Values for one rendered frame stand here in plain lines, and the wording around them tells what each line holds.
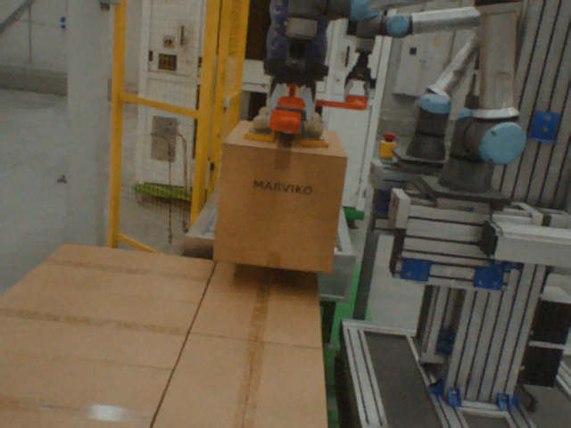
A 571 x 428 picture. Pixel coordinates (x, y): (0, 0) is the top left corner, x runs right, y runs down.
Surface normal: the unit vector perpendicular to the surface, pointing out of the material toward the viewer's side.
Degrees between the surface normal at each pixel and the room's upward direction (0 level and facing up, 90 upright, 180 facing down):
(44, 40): 90
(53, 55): 90
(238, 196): 90
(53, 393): 0
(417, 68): 90
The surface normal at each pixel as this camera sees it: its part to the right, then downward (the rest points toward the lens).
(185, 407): 0.12, -0.95
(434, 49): 0.00, 0.29
